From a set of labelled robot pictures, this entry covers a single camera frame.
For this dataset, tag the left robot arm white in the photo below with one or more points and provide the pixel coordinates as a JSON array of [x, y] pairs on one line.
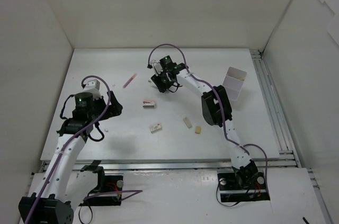
[[55, 200]]

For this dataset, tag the small tan eraser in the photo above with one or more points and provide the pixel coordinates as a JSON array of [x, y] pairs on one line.
[[197, 130]]

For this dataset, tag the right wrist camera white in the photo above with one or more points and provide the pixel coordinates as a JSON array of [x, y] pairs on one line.
[[156, 66]]

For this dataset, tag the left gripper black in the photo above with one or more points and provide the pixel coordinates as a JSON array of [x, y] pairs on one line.
[[110, 105]]

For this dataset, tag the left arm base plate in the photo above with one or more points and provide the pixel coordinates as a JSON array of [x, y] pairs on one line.
[[111, 183]]

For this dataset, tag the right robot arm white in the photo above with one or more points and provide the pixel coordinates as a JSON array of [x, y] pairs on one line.
[[216, 111]]

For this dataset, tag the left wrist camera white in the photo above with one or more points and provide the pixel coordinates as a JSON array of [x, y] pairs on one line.
[[92, 86]]

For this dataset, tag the white worn eraser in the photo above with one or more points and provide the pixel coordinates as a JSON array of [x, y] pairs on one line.
[[187, 122]]

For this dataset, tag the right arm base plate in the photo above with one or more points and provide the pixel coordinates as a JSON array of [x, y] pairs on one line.
[[230, 193]]

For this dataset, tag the clear divided organizer container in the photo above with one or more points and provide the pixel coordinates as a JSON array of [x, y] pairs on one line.
[[232, 84]]

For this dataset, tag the pink highlighter pen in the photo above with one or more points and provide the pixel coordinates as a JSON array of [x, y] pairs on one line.
[[129, 80]]

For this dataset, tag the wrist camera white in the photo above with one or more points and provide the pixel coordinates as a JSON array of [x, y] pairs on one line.
[[156, 66], [92, 86]]

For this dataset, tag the white eraser red logo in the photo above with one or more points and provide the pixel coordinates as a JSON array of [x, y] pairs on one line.
[[155, 127]]

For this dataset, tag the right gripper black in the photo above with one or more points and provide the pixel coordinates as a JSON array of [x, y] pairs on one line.
[[160, 82]]

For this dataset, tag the aluminium rail frame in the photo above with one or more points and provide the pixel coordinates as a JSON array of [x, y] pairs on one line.
[[175, 169]]

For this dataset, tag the eraser with pink sleeve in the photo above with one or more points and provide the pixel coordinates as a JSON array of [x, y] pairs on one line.
[[148, 104]]

